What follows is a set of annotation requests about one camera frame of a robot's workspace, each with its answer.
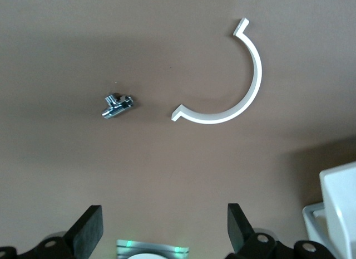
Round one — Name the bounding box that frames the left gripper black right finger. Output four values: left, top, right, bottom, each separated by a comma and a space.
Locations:
227, 203, 293, 259

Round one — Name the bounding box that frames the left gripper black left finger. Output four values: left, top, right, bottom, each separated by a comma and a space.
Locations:
16, 204, 104, 259

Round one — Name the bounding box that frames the white plastic drawer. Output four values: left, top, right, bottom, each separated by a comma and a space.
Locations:
319, 161, 356, 259

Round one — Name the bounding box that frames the white drawer cabinet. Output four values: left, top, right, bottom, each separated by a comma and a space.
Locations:
302, 202, 339, 259

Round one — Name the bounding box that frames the chrome metal fitting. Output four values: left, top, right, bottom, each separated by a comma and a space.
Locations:
100, 91, 135, 120

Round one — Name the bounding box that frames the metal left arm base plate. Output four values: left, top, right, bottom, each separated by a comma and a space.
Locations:
116, 238, 190, 259

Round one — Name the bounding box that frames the white semicircular bracket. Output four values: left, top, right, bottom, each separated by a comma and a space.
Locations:
170, 18, 263, 125

